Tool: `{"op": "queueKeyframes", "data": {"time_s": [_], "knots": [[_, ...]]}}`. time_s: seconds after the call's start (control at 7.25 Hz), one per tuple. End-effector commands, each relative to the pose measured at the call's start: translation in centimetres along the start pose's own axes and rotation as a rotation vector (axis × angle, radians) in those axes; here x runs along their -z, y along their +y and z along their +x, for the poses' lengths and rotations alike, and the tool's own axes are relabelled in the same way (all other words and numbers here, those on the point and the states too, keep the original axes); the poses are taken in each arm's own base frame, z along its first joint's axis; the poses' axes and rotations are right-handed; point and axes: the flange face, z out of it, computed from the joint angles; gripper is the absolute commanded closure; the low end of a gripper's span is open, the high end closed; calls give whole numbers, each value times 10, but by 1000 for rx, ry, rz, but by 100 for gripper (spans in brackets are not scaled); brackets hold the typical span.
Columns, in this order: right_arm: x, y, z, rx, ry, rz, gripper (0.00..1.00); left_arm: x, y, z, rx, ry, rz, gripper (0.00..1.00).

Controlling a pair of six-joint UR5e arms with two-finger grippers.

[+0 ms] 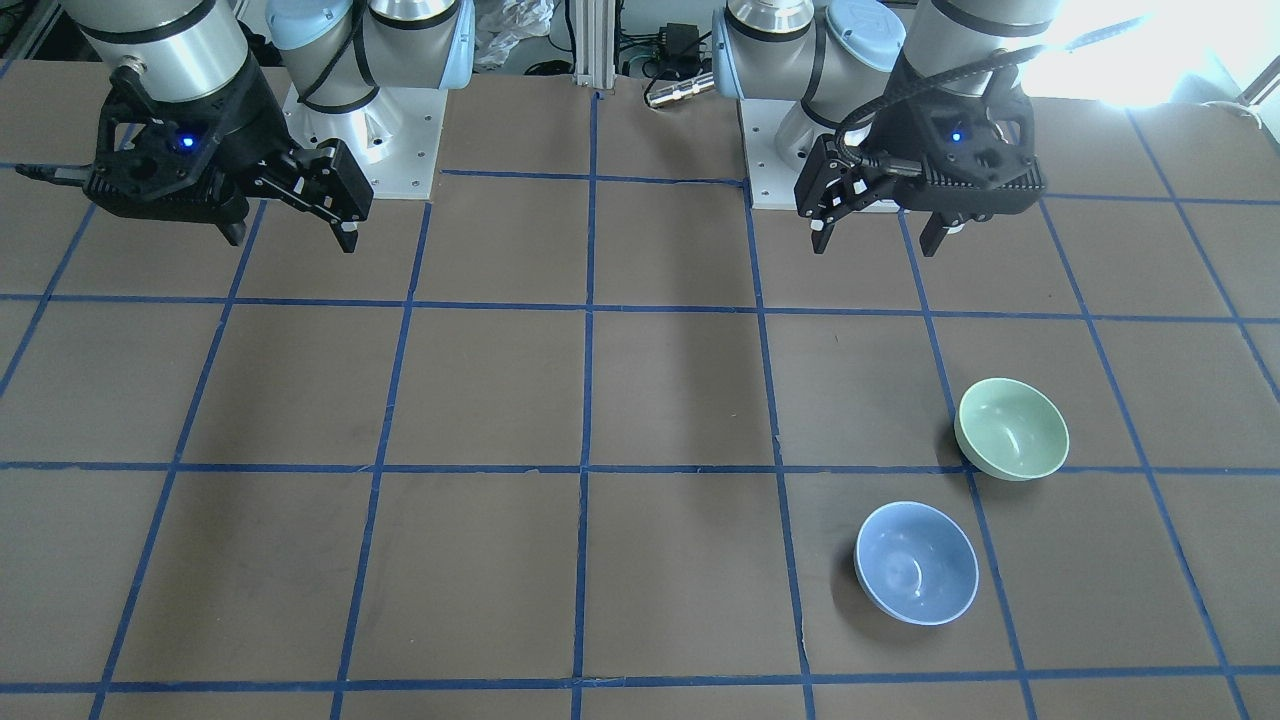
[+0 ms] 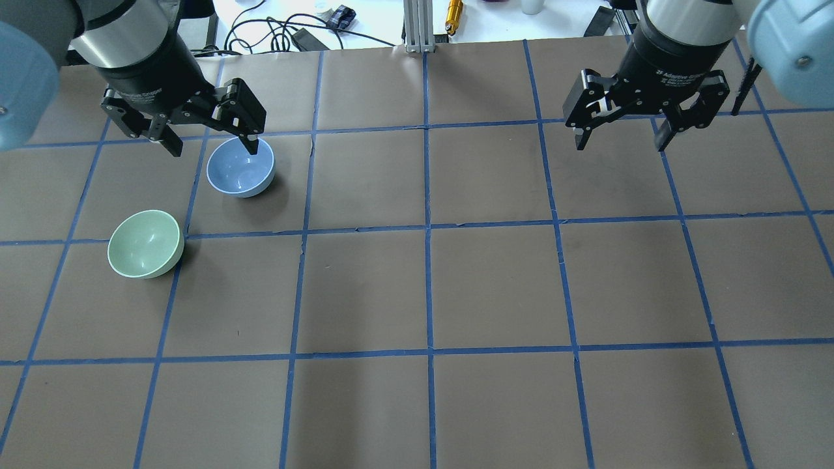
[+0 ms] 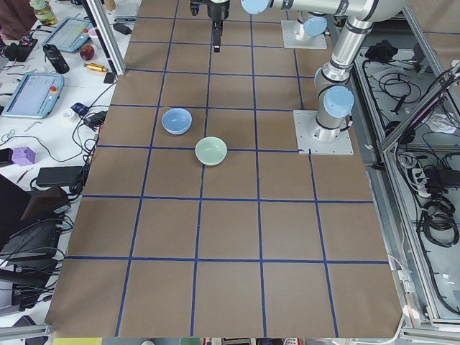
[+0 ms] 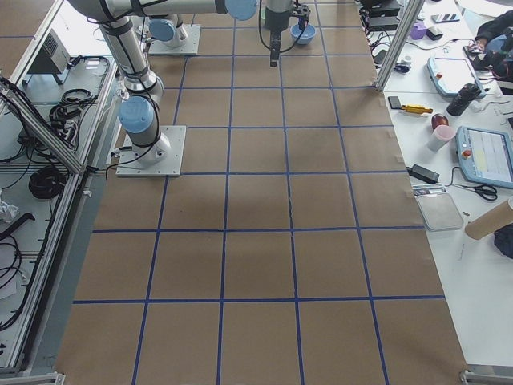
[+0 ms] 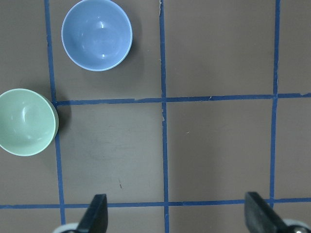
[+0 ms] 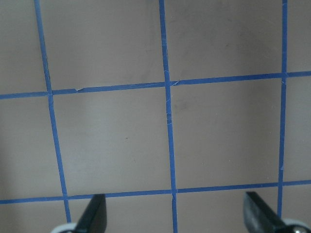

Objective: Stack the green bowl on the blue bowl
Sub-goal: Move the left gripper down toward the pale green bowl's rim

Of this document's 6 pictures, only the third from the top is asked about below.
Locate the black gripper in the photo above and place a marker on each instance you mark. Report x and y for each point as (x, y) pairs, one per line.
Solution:
(218, 11)

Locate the green ceramic bowl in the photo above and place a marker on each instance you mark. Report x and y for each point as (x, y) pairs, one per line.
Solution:
(211, 151)

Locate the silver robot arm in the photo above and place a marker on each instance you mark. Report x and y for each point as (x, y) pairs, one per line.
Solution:
(335, 100)
(311, 24)

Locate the blue ceramic bowl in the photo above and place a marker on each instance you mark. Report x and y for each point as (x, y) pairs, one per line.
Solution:
(176, 121)

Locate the pink lidded cup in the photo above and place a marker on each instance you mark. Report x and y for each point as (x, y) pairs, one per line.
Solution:
(92, 34)

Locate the red apple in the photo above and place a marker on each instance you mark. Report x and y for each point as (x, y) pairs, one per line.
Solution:
(87, 52)

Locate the far blue teach pendant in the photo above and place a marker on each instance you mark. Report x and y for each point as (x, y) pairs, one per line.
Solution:
(70, 35)

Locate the blue teach pendant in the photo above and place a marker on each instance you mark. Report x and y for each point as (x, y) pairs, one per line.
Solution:
(35, 96)
(70, 35)

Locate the black water bottle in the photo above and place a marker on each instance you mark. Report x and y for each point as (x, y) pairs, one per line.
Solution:
(56, 59)

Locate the near blue teach pendant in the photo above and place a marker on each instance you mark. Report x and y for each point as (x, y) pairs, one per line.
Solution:
(35, 96)

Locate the black power adapter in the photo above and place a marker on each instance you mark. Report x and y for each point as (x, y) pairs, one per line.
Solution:
(61, 176)

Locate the purple plastic block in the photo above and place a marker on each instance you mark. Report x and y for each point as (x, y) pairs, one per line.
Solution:
(23, 156)

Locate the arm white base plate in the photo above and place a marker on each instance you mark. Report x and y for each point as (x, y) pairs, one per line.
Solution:
(313, 139)
(289, 31)

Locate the aluminium frame post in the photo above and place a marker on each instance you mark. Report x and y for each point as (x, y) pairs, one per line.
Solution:
(98, 18)

